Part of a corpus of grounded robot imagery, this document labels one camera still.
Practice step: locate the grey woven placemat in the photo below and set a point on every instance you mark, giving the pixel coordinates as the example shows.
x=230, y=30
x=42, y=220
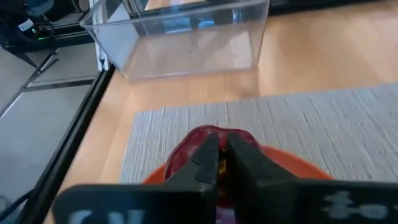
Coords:
x=311, y=133

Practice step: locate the black control box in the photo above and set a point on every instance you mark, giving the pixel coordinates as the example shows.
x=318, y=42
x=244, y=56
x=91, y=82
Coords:
x=18, y=34

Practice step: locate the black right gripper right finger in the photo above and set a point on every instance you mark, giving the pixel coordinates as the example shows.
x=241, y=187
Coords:
x=245, y=168

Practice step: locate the dark red apple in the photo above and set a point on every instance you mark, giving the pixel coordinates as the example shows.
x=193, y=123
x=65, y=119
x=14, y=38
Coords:
x=183, y=152

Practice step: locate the orange plate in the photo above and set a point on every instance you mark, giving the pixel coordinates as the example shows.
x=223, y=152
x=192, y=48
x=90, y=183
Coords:
x=295, y=165

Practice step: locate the clear plastic container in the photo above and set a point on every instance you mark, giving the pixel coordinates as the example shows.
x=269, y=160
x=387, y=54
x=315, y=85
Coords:
x=192, y=53

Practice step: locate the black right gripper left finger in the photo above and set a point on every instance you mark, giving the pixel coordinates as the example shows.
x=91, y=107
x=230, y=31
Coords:
x=202, y=171

